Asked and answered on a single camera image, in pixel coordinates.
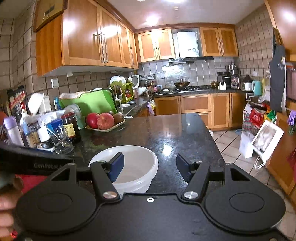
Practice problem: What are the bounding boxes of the white plastic tray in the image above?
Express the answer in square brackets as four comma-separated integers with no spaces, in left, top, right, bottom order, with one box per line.
[36,142,55,152]

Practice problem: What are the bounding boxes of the green cutting board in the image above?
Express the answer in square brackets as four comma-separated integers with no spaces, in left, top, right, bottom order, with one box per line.
[59,89,118,117]

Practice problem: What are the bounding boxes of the dark apron hanging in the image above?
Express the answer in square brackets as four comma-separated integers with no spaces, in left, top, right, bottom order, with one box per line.
[269,28,285,113]

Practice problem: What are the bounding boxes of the red apple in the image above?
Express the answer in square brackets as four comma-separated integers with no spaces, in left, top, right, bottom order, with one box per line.
[86,113,99,129]
[97,113,114,130]

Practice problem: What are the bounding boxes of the kiwi fruit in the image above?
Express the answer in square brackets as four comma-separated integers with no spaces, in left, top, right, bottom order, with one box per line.
[113,113,125,125]

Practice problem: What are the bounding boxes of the snack bag on wall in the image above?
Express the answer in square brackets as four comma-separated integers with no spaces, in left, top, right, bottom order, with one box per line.
[7,85,26,122]

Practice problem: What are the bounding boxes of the green dish rack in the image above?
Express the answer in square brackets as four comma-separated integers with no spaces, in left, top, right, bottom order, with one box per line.
[109,80,133,103]

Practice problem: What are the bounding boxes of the metal spoon in glass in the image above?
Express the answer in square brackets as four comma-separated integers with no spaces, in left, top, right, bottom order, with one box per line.
[46,127,70,150]

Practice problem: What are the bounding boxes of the clear jar yellow label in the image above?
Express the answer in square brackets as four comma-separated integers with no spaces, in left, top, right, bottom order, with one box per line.
[23,121,41,148]

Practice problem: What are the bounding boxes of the red apple right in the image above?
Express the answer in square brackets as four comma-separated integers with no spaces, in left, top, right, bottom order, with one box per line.
[97,113,114,130]

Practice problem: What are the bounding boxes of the person's left hand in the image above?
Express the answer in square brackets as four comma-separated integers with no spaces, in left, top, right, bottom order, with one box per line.
[1,176,23,238]

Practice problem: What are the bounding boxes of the purple water bottle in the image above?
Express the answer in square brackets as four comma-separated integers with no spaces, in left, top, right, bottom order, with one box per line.
[3,116,25,147]

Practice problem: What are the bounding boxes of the blue white carton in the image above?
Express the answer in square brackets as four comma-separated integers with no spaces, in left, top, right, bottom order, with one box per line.
[46,118,64,139]

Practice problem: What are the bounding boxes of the red hanging towel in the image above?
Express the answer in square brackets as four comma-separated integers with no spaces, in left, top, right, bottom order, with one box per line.
[287,149,296,183]

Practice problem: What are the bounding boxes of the magenta plastic plate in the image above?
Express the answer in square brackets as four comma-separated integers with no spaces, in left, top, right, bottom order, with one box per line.
[14,175,47,194]

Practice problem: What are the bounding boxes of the red apple left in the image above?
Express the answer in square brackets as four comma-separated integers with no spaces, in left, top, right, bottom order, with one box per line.
[86,113,99,129]

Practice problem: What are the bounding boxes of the wok on stove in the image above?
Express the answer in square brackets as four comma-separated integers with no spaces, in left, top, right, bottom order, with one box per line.
[174,79,190,88]

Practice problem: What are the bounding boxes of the dark sauce jar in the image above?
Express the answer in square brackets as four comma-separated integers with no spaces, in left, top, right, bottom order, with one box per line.
[61,111,81,144]

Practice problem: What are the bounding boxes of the clear glass cup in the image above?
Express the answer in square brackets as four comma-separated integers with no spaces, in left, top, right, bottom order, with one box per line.
[46,126,74,154]

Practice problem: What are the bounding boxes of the range hood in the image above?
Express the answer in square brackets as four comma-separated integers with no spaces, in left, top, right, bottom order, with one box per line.
[168,56,214,66]

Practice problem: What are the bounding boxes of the white framed picture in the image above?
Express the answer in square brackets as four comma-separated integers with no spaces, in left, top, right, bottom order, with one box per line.
[251,120,284,164]

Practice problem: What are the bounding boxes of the fruit tray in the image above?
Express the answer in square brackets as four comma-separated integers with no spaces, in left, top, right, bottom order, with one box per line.
[85,119,126,133]

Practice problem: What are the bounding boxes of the teal electric kettle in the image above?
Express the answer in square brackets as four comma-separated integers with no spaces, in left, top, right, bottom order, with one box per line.
[251,80,262,96]

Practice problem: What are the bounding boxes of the white bowl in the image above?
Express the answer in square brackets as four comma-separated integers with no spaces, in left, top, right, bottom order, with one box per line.
[90,145,159,195]

